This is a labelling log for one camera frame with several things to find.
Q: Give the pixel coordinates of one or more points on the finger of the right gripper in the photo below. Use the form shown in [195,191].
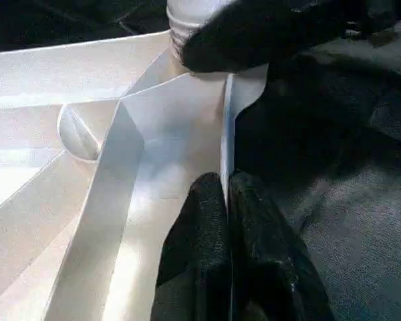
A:
[254,33]

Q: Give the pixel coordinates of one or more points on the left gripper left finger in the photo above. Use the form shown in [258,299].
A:
[197,250]

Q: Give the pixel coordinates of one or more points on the white plastic table leg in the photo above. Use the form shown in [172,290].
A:
[187,10]

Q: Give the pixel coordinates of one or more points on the black shiny mat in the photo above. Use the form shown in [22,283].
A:
[354,200]

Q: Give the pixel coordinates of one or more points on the white plastic table top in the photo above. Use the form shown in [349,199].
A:
[53,67]

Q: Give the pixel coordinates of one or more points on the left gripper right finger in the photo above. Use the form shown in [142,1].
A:
[270,267]

